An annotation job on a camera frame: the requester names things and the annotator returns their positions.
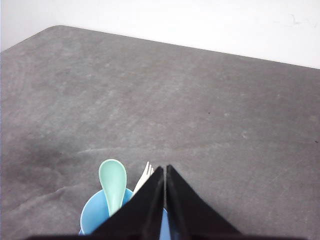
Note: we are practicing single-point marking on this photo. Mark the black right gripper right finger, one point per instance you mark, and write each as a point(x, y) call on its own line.
point(188, 214)

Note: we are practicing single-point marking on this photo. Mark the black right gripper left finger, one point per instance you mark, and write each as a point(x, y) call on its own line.
point(142, 215)

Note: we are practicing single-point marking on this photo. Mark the white plastic fork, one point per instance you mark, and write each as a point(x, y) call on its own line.
point(147, 172)

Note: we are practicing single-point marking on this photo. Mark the mint green plastic spoon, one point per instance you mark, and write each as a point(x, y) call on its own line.
point(113, 179)

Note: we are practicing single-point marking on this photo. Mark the grey table cloth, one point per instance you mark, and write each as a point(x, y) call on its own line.
point(243, 132)

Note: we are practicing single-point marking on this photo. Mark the light blue plastic cup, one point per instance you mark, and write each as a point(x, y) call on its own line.
point(95, 212)

